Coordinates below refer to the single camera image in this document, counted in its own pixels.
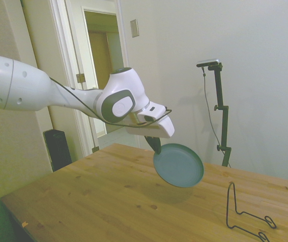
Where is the white open door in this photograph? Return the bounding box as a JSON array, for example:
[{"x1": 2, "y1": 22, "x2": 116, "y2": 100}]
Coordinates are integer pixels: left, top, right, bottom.
[{"x1": 22, "y1": 0, "x2": 95, "y2": 172}]

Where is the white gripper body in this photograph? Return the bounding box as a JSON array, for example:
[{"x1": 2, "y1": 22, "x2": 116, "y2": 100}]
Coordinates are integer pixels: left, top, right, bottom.
[{"x1": 126, "y1": 116, "x2": 176, "y2": 139}]

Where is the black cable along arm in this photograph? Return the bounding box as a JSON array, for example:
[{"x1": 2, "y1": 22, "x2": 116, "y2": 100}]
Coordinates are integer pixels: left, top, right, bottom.
[{"x1": 48, "y1": 76, "x2": 173, "y2": 127}]

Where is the black ribbed heater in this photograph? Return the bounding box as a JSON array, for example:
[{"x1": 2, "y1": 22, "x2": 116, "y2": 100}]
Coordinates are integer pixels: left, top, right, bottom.
[{"x1": 43, "y1": 129, "x2": 73, "y2": 173}]

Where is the black wire plate stand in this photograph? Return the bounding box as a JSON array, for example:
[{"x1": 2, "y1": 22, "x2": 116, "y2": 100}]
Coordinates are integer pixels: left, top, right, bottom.
[{"x1": 225, "y1": 181, "x2": 278, "y2": 242}]

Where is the grey camera on stand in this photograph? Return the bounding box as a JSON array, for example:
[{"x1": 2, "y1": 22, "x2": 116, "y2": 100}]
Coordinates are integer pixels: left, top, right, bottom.
[{"x1": 196, "y1": 58, "x2": 221, "y2": 69}]

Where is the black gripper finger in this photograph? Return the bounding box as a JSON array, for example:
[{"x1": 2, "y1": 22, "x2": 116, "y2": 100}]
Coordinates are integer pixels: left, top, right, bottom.
[
  {"x1": 153, "y1": 137, "x2": 163, "y2": 155},
  {"x1": 144, "y1": 135, "x2": 160, "y2": 154}
]

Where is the white door frame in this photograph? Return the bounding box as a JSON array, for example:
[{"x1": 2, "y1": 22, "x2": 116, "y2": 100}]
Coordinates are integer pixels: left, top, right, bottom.
[{"x1": 65, "y1": 0, "x2": 141, "y2": 156}]

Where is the black articulated camera stand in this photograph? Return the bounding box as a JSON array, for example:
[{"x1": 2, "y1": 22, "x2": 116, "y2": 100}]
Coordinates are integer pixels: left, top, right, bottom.
[{"x1": 207, "y1": 63, "x2": 233, "y2": 168}]

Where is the beige wall switch plate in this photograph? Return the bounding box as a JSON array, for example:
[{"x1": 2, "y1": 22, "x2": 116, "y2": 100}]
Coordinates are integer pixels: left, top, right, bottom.
[{"x1": 130, "y1": 19, "x2": 140, "y2": 39}]

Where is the dark green round plate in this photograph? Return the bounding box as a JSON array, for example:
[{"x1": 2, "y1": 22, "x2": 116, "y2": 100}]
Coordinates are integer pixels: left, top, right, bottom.
[{"x1": 152, "y1": 143, "x2": 205, "y2": 190}]

